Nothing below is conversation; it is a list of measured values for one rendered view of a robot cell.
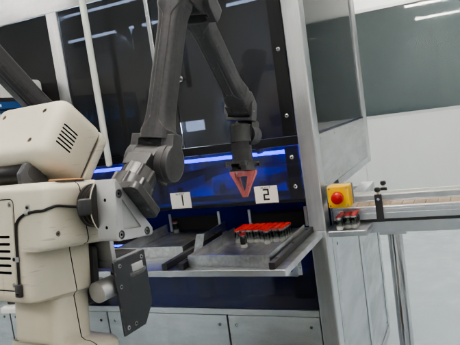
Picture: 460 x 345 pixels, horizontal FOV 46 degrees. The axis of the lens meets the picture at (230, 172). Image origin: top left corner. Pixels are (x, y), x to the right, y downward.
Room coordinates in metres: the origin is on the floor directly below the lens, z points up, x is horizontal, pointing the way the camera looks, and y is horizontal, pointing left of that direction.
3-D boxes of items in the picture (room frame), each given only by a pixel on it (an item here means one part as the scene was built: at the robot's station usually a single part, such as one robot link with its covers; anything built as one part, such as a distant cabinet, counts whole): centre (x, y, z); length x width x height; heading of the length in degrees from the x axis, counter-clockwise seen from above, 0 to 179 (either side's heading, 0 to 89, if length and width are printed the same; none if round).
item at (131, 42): (2.09, 0.37, 1.51); 0.47 x 0.01 x 0.59; 65
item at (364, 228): (1.81, -0.38, 0.87); 0.14 x 0.13 x 0.02; 155
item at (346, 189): (1.78, -0.35, 1.00); 0.08 x 0.07 x 0.07; 155
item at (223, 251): (1.67, -0.03, 0.90); 0.34 x 0.26 x 0.04; 155
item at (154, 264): (1.78, 0.11, 0.87); 0.70 x 0.48 x 0.02; 65
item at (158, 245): (1.91, 0.23, 0.90); 0.34 x 0.26 x 0.04; 155
